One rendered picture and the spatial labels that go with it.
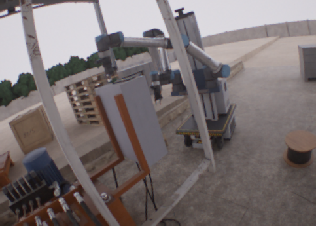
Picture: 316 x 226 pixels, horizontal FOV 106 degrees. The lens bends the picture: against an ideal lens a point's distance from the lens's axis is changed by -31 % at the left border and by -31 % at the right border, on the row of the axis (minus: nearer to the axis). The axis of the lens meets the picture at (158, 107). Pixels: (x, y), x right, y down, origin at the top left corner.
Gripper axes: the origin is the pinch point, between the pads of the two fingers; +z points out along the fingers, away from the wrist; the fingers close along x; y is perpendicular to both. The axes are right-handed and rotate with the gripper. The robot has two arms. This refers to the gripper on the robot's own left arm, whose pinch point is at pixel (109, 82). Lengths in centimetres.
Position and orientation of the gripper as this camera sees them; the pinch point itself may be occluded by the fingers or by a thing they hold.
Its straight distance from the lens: 134.4
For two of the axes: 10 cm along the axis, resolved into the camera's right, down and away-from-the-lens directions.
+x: -7.3, -2.3, 6.4
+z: 1.6, 8.5, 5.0
